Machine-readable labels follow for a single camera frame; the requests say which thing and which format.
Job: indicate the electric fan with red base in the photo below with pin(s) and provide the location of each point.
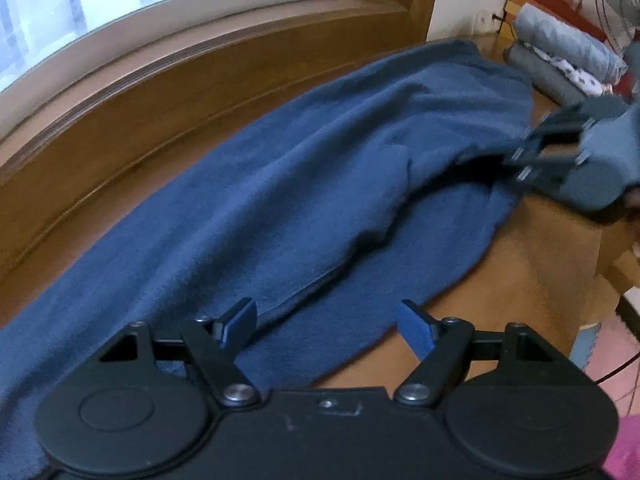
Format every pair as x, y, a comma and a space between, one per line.
617, 0

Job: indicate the window with white frame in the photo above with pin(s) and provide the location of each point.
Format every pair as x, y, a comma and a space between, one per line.
150, 0

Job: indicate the white wall outlet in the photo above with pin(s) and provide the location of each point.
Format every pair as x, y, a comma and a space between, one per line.
482, 21

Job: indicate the wooden cabinet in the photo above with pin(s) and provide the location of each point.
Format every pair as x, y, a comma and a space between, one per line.
617, 265

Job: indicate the person's pink clothing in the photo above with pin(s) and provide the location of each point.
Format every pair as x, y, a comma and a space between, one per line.
627, 465

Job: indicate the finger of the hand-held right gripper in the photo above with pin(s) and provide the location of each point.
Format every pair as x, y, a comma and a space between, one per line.
555, 125
540, 167

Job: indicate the patterned floor mat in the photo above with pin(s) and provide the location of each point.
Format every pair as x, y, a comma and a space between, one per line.
585, 350

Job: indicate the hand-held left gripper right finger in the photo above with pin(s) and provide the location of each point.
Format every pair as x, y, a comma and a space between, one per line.
415, 330

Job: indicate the pink bedcover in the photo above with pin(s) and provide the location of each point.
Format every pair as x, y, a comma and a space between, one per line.
620, 405

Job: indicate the yellow orange box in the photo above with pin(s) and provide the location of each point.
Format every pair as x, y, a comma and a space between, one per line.
514, 12

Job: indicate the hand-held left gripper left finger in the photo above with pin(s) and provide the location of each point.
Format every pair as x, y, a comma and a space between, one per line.
240, 325

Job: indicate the folded light blue garment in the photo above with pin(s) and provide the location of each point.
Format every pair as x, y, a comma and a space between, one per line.
565, 35

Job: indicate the brown wooden window sill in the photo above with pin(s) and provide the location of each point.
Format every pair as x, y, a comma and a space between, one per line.
200, 50

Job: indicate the dark blue pants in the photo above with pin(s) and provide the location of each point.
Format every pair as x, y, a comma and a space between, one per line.
250, 185

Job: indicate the folded white dotted garment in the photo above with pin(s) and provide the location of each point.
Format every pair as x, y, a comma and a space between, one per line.
575, 75

